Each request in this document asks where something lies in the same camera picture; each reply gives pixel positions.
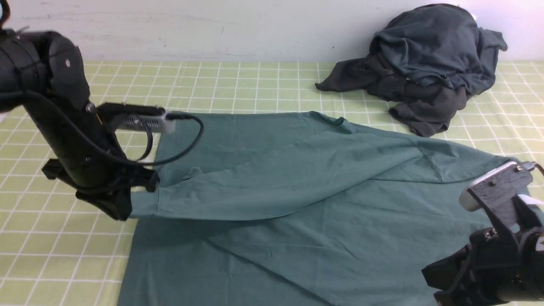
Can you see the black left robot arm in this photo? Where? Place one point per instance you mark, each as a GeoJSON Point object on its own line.
{"type": "Point", "coordinates": [44, 73]}

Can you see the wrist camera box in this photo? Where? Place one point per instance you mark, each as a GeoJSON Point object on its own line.
{"type": "Point", "coordinates": [140, 118]}
{"type": "Point", "coordinates": [508, 180]}

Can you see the green long-sleeve top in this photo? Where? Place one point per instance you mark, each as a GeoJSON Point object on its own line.
{"type": "Point", "coordinates": [301, 209]}

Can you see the green checkered tablecloth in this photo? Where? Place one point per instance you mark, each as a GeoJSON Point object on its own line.
{"type": "Point", "coordinates": [58, 251]}

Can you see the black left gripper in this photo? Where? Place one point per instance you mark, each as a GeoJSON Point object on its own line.
{"type": "Point", "coordinates": [105, 185]}

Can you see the dark teal crumpled garment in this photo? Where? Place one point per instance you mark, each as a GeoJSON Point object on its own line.
{"type": "Point", "coordinates": [441, 43]}

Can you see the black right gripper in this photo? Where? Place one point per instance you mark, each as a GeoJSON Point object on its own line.
{"type": "Point", "coordinates": [490, 270]}

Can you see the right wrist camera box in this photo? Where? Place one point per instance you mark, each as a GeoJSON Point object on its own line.
{"type": "Point", "coordinates": [508, 180]}

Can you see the dark grey crumpled garment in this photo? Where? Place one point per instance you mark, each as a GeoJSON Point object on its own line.
{"type": "Point", "coordinates": [426, 110]}

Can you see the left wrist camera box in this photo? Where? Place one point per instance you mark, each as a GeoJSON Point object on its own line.
{"type": "Point", "coordinates": [140, 118]}

